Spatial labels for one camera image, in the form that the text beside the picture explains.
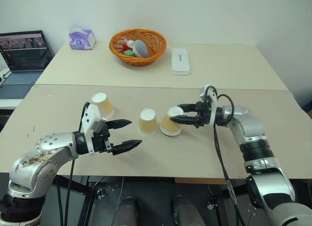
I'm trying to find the purple tissue pack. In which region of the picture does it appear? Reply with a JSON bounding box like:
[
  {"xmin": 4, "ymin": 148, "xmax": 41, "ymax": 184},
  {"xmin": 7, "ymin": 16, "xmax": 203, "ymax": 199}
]
[{"xmin": 68, "ymin": 24, "xmax": 97, "ymax": 51}]

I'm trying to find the red and white toy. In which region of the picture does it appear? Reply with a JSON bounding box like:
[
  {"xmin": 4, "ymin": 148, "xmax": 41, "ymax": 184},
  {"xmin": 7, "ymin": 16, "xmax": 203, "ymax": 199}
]
[{"xmin": 121, "ymin": 39, "xmax": 136, "ymax": 52}]

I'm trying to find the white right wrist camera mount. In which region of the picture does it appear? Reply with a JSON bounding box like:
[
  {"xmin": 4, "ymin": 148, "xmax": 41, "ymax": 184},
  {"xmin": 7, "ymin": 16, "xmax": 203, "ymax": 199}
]
[{"xmin": 199, "ymin": 84, "xmax": 219, "ymax": 126}]

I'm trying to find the black metal table frame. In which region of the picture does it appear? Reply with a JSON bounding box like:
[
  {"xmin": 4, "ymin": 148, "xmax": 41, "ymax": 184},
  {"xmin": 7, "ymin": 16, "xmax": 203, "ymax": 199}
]
[{"xmin": 55, "ymin": 175, "xmax": 106, "ymax": 226}]

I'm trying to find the tan paper cup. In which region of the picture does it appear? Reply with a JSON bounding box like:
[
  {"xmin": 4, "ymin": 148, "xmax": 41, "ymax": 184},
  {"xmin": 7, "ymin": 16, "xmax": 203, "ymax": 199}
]
[
  {"xmin": 90, "ymin": 91, "xmax": 116, "ymax": 120},
  {"xmin": 159, "ymin": 105, "xmax": 184, "ymax": 137},
  {"xmin": 137, "ymin": 108, "xmax": 157, "ymax": 136}
]

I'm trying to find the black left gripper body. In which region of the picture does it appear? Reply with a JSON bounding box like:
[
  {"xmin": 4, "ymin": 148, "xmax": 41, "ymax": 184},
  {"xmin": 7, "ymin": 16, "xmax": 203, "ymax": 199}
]
[{"xmin": 91, "ymin": 123, "xmax": 114, "ymax": 154}]

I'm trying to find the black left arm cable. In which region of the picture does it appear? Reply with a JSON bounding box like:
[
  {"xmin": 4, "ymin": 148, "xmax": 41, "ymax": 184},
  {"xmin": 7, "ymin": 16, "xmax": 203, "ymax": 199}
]
[{"xmin": 58, "ymin": 101, "xmax": 90, "ymax": 226}]

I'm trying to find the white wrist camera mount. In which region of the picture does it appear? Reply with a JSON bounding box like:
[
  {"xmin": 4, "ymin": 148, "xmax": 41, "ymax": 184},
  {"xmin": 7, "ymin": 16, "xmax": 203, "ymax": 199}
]
[
  {"xmin": 81, "ymin": 103, "xmax": 108, "ymax": 155},
  {"xmin": 199, "ymin": 84, "xmax": 219, "ymax": 126}
]

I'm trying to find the dark rounded shape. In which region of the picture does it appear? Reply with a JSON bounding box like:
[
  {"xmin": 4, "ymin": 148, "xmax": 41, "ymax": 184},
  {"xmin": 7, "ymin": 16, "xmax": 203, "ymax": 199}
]
[
  {"xmin": 172, "ymin": 195, "xmax": 203, "ymax": 226},
  {"xmin": 116, "ymin": 196, "xmax": 141, "ymax": 226}
]

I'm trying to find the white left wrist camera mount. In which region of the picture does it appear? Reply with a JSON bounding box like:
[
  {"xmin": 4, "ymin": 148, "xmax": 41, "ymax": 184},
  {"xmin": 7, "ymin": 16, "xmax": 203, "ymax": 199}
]
[{"xmin": 81, "ymin": 103, "xmax": 108, "ymax": 155}]

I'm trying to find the orange woven basket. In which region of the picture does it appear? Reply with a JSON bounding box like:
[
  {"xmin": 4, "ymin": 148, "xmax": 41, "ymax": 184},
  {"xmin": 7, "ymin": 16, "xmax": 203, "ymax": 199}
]
[{"xmin": 108, "ymin": 28, "xmax": 168, "ymax": 67}]

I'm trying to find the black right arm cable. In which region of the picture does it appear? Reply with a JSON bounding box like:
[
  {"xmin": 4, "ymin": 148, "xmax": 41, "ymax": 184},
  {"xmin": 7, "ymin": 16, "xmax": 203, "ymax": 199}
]
[{"xmin": 204, "ymin": 85, "xmax": 246, "ymax": 226}]

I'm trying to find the grey laptop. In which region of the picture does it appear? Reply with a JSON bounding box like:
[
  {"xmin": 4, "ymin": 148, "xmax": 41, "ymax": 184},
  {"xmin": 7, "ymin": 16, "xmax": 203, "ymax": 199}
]
[{"xmin": 0, "ymin": 30, "xmax": 54, "ymax": 100}]

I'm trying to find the white rectangular case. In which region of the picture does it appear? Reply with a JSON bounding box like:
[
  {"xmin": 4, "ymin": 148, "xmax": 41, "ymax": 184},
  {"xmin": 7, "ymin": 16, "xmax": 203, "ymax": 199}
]
[{"xmin": 171, "ymin": 48, "xmax": 191, "ymax": 76}]

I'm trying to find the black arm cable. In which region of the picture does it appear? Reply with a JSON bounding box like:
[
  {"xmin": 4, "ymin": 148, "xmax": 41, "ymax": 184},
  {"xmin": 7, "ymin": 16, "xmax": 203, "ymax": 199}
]
[
  {"xmin": 204, "ymin": 85, "xmax": 246, "ymax": 226},
  {"xmin": 58, "ymin": 101, "xmax": 90, "ymax": 226}
]

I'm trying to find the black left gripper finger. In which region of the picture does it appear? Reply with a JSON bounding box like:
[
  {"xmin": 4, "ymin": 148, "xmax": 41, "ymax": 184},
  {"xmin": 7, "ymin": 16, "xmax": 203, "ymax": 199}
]
[
  {"xmin": 112, "ymin": 139, "xmax": 143, "ymax": 156},
  {"xmin": 104, "ymin": 119, "xmax": 133, "ymax": 131}
]

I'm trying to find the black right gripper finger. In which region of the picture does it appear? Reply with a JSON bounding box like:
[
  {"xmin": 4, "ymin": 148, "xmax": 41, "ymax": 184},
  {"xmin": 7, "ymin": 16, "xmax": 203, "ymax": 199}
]
[
  {"xmin": 175, "ymin": 103, "xmax": 198, "ymax": 113},
  {"xmin": 169, "ymin": 115, "xmax": 198, "ymax": 125}
]

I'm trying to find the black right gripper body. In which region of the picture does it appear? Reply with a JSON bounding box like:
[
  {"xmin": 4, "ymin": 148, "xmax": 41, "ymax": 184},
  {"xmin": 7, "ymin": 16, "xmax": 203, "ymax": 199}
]
[{"xmin": 194, "ymin": 101, "xmax": 212, "ymax": 129}]

